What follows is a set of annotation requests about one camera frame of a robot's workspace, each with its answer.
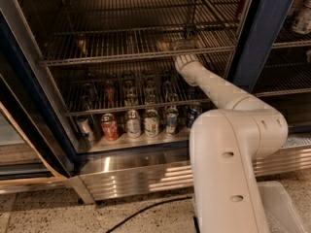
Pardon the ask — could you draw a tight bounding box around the clear plastic bin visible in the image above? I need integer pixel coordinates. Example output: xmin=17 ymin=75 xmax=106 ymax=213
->
xmin=258 ymin=181 xmax=308 ymax=233

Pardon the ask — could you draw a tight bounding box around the blue silver energy can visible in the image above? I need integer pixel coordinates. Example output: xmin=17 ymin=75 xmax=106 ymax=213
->
xmin=165 ymin=107 xmax=179 ymax=135

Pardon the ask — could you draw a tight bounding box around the white green soda can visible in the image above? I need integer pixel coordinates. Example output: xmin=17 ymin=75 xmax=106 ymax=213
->
xmin=125 ymin=110 xmax=141 ymax=139

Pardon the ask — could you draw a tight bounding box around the blue silver redbull can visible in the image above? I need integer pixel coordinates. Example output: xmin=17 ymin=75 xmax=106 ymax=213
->
xmin=175 ymin=24 xmax=197 ymax=50

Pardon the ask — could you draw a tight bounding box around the blue pepsi can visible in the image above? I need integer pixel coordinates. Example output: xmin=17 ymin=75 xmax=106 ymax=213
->
xmin=186 ymin=102 xmax=202 ymax=128

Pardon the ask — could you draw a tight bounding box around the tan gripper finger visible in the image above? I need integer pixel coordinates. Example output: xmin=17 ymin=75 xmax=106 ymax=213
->
xmin=156 ymin=41 xmax=171 ymax=51

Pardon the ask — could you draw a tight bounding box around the upper wire fridge shelf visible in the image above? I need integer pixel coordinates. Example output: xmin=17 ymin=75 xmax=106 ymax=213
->
xmin=40 ymin=23 xmax=237 ymax=67

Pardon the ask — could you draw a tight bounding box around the silver can far left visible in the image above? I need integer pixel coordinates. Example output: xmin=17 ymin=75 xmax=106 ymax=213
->
xmin=76 ymin=116 xmax=94 ymax=142

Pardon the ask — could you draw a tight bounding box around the middle wire fridge shelf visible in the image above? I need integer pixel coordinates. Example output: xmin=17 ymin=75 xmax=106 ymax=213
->
xmin=66 ymin=68 xmax=211 ymax=117

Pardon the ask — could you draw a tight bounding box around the red cola can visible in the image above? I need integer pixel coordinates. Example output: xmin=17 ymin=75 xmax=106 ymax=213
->
xmin=101 ymin=114 xmax=119 ymax=141

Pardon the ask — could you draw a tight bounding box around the open glass fridge door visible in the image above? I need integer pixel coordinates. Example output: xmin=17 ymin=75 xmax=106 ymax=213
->
xmin=0 ymin=15 xmax=72 ymax=194

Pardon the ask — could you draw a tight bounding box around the black floor cable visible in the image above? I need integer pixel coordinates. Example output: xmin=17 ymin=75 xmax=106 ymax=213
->
xmin=105 ymin=195 xmax=192 ymax=233

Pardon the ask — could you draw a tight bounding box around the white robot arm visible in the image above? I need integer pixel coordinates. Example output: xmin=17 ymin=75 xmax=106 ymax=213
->
xmin=174 ymin=53 xmax=288 ymax=233

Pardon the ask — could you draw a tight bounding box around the white can right compartment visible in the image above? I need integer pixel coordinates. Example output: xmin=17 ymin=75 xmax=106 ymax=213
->
xmin=292 ymin=0 xmax=311 ymax=34

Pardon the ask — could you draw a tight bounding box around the wire fridge shelf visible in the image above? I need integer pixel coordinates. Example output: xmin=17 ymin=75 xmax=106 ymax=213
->
xmin=40 ymin=23 xmax=237 ymax=67
xmin=66 ymin=68 xmax=211 ymax=117

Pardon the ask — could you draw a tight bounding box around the steel fridge base grille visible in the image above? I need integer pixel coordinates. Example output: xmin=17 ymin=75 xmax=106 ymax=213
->
xmin=69 ymin=134 xmax=311 ymax=204

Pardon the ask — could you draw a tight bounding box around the dark blue fridge pillar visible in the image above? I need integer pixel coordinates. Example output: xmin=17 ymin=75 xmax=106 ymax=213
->
xmin=226 ymin=0 xmax=293 ymax=92

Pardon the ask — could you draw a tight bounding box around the right compartment wire shelf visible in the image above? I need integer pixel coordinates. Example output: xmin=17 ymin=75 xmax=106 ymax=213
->
xmin=253 ymin=19 xmax=311 ymax=97

